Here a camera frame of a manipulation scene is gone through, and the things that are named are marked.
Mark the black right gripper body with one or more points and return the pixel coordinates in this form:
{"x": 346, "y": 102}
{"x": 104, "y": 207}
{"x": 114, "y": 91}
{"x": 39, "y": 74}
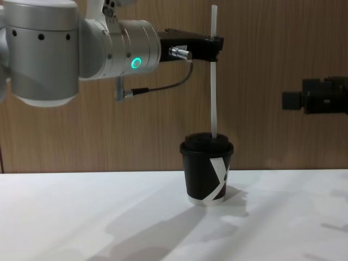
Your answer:
{"x": 324, "y": 95}

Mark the black cup lid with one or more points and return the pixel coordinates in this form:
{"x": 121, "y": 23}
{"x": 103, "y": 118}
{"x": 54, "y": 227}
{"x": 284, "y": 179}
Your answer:
{"x": 206, "y": 146}

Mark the black paper cup white print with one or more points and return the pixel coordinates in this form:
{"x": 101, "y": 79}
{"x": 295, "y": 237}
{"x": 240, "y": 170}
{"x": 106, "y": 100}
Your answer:
{"x": 198, "y": 176}

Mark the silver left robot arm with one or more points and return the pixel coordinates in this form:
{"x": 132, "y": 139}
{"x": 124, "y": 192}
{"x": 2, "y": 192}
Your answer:
{"x": 43, "y": 54}

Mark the white plastic straw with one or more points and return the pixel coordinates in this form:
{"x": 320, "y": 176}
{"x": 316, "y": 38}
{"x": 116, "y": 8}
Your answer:
{"x": 213, "y": 108}

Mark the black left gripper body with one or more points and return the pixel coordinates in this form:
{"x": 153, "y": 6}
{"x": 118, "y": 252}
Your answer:
{"x": 195, "y": 46}

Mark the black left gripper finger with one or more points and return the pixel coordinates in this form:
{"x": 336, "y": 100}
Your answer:
{"x": 213, "y": 47}

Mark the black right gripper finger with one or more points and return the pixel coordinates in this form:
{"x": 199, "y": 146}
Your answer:
{"x": 291, "y": 100}

